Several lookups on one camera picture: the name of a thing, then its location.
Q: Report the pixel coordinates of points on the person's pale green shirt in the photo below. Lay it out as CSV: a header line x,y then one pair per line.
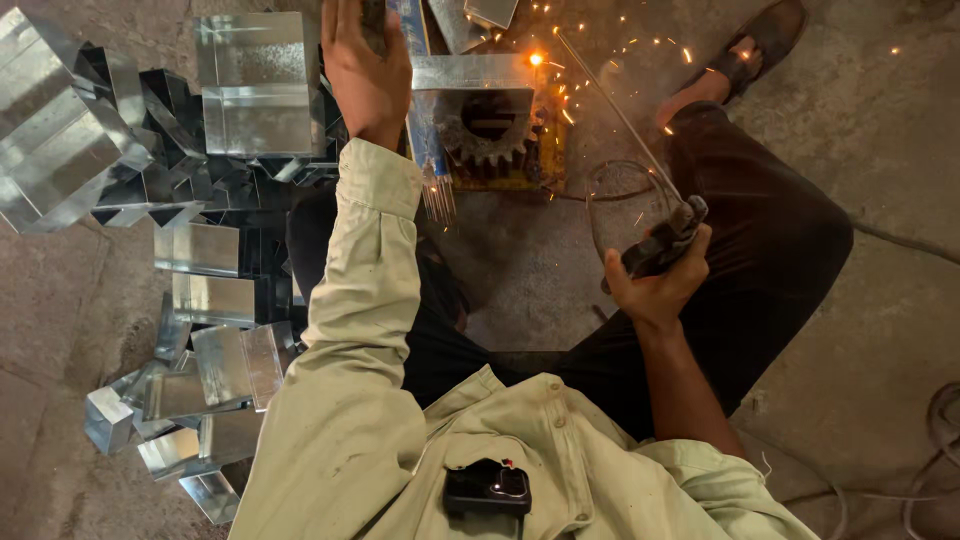
x,y
525,457

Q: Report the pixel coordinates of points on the blue packet of welding electrodes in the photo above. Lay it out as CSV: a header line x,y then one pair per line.
x,y
429,142

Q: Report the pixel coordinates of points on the person's left hand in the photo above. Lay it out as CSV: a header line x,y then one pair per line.
x,y
367,90

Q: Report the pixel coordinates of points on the black device in shirt pocket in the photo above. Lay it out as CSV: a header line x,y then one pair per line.
x,y
486,489

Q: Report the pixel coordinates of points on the shiny metal tube piece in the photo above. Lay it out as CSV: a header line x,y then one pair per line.
x,y
454,26
491,10

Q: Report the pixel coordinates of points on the thin welding electrode rod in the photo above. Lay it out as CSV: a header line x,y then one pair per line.
x,y
615,109

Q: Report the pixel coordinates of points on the pile of shiny metal tube pieces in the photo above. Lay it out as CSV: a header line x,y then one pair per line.
x,y
187,210

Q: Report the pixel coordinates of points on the dark welding electrode holder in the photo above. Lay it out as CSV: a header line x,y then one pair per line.
x,y
664,240

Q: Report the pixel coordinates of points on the rusty steel gear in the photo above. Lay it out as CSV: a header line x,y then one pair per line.
x,y
491,146

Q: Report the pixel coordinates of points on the dark brown sandal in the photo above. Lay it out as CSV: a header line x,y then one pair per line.
x,y
757,45

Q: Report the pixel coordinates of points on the person's foot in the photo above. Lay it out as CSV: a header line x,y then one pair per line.
x,y
701,88

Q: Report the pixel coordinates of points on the person's dark trousers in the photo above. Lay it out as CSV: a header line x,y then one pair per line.
x,y
765,247

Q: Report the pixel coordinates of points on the person's right hand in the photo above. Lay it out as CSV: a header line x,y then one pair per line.
x,y
660,296

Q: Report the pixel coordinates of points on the shiny metal square tube workpiece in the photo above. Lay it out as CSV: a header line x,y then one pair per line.
x,y
469,73

